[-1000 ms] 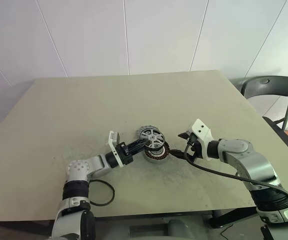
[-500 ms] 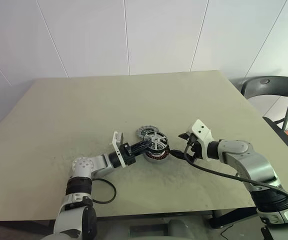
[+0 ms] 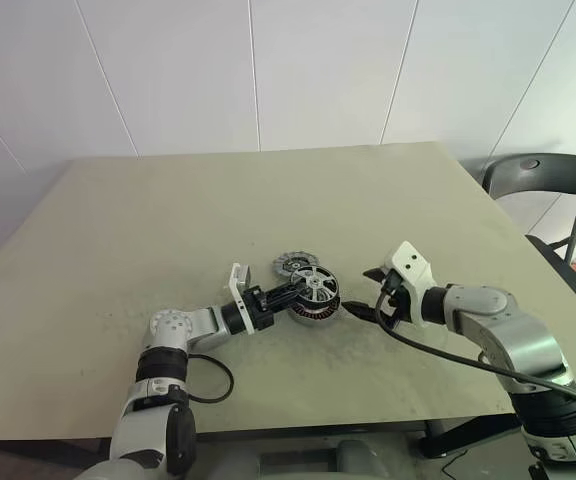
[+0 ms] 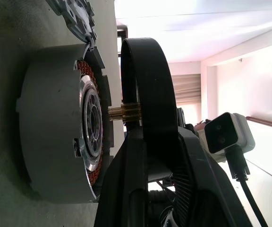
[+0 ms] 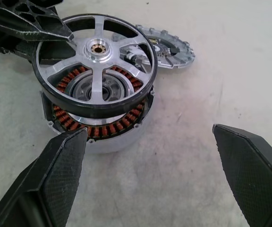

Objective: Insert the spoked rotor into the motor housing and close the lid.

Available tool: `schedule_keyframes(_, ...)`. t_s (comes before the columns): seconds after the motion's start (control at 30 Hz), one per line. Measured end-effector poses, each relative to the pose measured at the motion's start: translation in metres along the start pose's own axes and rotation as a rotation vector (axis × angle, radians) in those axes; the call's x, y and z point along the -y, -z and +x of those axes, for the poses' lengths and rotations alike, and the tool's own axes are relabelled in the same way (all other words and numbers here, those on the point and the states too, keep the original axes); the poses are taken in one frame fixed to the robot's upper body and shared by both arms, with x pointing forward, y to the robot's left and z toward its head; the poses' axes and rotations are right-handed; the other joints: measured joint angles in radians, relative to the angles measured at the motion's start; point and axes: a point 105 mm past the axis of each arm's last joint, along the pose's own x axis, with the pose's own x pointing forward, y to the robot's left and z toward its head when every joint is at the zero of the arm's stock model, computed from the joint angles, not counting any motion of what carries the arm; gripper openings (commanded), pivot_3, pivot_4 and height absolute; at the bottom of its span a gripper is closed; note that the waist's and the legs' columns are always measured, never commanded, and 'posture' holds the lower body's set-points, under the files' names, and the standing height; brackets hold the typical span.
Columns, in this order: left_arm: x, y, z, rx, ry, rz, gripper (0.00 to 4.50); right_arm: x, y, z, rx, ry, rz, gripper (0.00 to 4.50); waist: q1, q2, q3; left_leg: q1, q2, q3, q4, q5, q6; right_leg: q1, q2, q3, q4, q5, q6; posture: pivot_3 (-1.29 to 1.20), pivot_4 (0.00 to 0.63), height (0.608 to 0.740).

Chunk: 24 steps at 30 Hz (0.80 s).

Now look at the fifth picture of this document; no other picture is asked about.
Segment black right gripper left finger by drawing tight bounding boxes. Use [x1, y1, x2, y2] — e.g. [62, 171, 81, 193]
[0, 128, 89, 227]

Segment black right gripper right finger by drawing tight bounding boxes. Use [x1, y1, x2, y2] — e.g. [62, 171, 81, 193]
[212, 123, 272, 227]

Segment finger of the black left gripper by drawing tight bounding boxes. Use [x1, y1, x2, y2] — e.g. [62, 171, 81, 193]
[0, 0, 75, 43]
[15, 40, 39, 64]

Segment silver motor housing copper windings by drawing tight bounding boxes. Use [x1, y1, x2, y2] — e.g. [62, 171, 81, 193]
[39, 66, 156, 156]

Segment black-rimmed silver spoked rotor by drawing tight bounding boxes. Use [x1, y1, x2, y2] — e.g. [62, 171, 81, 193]
[31, 13, 159, 120]

